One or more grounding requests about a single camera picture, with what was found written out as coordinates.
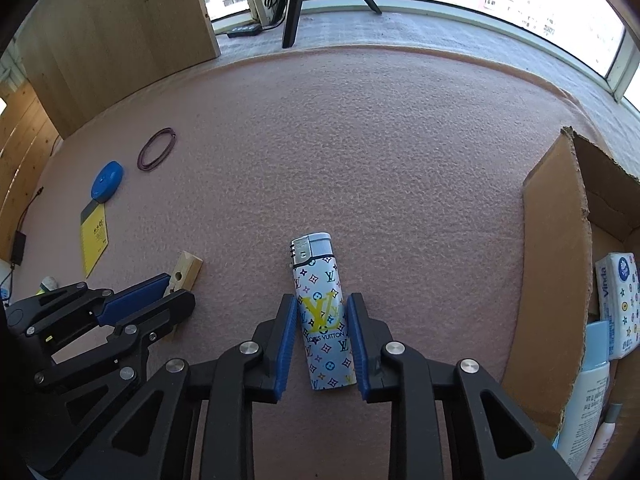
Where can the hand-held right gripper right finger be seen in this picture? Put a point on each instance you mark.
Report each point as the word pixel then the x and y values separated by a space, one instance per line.
pixel 357 355

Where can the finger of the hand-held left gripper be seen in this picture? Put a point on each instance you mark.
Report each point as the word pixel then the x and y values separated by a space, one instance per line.
pixel 165 315
pixel 135 297

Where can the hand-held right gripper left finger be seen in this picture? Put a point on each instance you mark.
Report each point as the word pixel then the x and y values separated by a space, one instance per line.
pixel 285 355

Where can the patterned white lighter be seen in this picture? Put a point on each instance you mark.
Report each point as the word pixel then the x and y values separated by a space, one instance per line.
pixel 322 340

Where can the small wooden block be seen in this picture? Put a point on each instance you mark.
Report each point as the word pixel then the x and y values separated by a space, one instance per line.
pixel 189 266

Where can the cardboard box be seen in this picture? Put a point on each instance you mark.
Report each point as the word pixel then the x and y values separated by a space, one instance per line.
pixel 550 260

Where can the small white bottle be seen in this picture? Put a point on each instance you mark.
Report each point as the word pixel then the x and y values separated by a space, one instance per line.
pixel 602 442

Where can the printed tissue pack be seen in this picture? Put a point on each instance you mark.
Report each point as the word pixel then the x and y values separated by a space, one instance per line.
pixel 620 305

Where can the yellow card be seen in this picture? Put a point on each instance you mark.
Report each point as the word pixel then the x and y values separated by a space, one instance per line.
pixel 95 240

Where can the blue round case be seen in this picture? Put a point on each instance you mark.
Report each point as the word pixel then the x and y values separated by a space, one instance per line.
pixel 106 182

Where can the small black adapter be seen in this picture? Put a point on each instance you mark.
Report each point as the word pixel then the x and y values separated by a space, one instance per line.
pixel 18 247

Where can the brown hair bands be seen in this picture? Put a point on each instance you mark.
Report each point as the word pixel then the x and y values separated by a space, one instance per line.
pixel 140 159

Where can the wooden slat panel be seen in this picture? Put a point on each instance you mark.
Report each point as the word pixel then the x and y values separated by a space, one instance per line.
pixel 25 150

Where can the pink blanket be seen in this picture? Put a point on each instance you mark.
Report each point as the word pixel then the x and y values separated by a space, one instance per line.
pixel 375 160

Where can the white lotion bottle blue cap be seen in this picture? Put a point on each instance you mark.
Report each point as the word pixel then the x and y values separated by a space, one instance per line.
pixel 582 410

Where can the light wooden board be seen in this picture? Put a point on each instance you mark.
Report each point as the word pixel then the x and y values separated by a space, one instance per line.
pixel 125 35

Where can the checked grey cloth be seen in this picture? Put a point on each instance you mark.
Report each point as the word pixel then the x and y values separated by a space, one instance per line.
pixel 500 45

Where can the white window frame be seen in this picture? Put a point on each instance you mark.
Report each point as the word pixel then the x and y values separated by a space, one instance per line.
pixel 617 67

